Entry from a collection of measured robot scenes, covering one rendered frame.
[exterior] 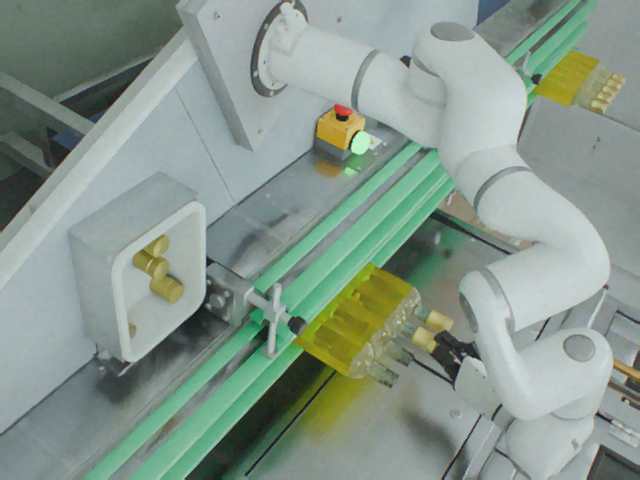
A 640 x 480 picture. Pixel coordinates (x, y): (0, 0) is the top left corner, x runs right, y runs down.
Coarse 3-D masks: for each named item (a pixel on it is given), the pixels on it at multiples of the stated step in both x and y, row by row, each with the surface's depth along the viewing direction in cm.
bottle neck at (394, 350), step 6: (390, 342) 120; (390, 348) 119; (396, 348) 119; (402, 348) 119; (390, 354) 119; (396, 354) 119; (402, 354) 118; (408, 354) 118; (414, 354) 119; (396, 360) 120; (402, 360) 118; (408, 360) 118
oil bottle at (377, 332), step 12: (336, 300) 124; (348, 300) 124; (324, 312) 122; (336, 312) 122; (348, 312) 122; (360, 312) 122; (348, 324) 120; (360, 324) 120; (372, 324) 121; (384, 324) 121; (360, 336) 119; (372, 336) 119; (384, 336) 119; (384, 348) 120
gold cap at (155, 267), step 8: (136, 256) 98; (144, 256) 98; (152, 256) 98; (136, 264) 98; (144, 264) 98; (152, 264) 97; (160, 264) 97; (168, 264) 99; (144, 272) 99; (152, 272) 97; (160, 272) 98
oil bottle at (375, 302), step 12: (348, 288) 126; (360, 288) 127; (372, 288) 127; (360, 300) 124; (372, 300) 125; (384, 300) 125; (396, 300) 126; (372, 312) 123; (384, 312) 123; (396, 312) 123; (396, 324) 122; (396, 336) 125
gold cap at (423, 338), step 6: (420, 330) 122; (426, 330) 123; (414, 336) 122; (420, 336) 122; (426, 336) 122; (432, 336) 122; (414, 342) 123; (420, 342) 122; (426, 342) 121; (432, 342) 121; (426, 348) 122; (432, 348) 121
